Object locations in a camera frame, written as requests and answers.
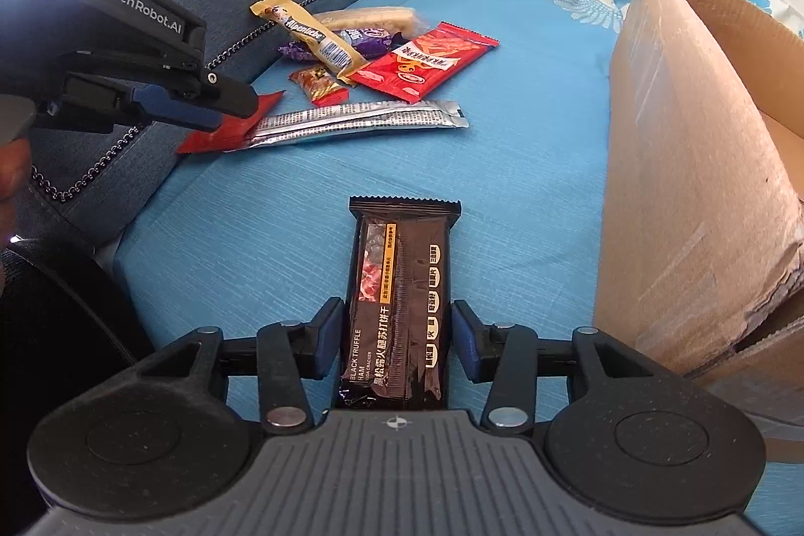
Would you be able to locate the long silver snack packet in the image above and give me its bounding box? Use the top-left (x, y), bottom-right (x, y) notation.
top-left (242, 98), bottom-right (469, 152)

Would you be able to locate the cardboard box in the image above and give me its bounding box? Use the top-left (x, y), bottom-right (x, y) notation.
top-left (592, 0), bottom-right (804, 425)

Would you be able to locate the small red snack packet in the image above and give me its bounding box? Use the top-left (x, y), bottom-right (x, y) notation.
top-left (176, 90), bottom-right (287, 155)

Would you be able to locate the purple candy wrapper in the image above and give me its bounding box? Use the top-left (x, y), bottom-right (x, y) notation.
top-left (341, 26), bottom-right (404, 60)
top-left (277, 40), bottom-right (316, 64)

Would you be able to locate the small orange candy packet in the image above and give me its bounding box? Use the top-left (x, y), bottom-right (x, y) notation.
top-left (289, 64), bottom-right (351, 108)

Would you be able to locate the person's left hand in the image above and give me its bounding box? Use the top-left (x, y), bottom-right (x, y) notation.
top-left (0, 142), bottom-right (34, 204)

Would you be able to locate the dark brown cracker packet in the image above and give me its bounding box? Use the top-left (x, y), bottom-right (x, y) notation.
top-left (336, 195), bottom-right (462, 412)

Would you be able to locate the large red snack packet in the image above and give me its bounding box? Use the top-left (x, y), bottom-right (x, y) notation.
top-left (347, 21), bottom-right (501, 103)

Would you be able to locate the gold candy stick packet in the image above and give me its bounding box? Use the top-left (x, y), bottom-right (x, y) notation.
top-left (249, 0), bottom-right (368, 80)

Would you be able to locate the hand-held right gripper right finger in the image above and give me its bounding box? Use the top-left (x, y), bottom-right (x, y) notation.
top-left (452, 299), bottom-right (667, 432)

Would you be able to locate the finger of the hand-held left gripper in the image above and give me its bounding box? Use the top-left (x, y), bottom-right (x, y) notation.
top-left (66, 50), bottom-right (260, 120)
top-left (36, 74), bottom-right (222, 133)

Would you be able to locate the beige snack bar packet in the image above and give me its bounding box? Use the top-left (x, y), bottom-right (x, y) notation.
top-left (312, 5), bottom-right (419, 36)

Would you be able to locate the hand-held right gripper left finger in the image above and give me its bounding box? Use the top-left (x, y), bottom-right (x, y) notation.
top-left (135, 297), bottom-right (346, 437)

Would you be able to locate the blue fan-print sofa cover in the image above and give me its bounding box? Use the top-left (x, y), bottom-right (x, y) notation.
top-left (113, 0), bottom-right (804, 536)

